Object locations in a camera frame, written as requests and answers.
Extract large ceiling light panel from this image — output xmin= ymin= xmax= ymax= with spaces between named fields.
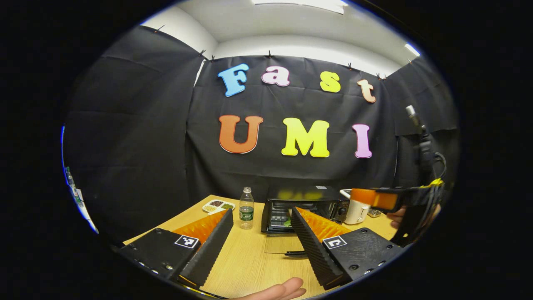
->
xmin=252 ymin=0 xmax=349 ymax=15

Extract clear plastic water bottle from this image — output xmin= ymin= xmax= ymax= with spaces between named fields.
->
xmin=239 ymin=187 xmax=255 ymax=230

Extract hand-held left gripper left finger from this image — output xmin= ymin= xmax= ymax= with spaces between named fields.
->
xmin=118 ymin=208 xmax=234 ymax=291

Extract white divided seasoning tray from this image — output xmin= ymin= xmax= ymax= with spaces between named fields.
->
xmin=202 ymin=199 xmax=236 ymax=215

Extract black backdrop cloth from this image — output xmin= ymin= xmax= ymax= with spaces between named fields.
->
xmin=62 ymin=25 xmax=461 ymax=244

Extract black electric oven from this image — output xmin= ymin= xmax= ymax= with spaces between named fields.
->
xmin=260 ymin=185 xmax=351 ymax=256

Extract white toaster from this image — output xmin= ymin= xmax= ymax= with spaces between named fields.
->
xmin=339 ymin=188 xmax=371 ymax=225

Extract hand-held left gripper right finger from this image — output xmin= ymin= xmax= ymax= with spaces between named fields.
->
xmin=290 ymin=207 xmax=405 ymax=291

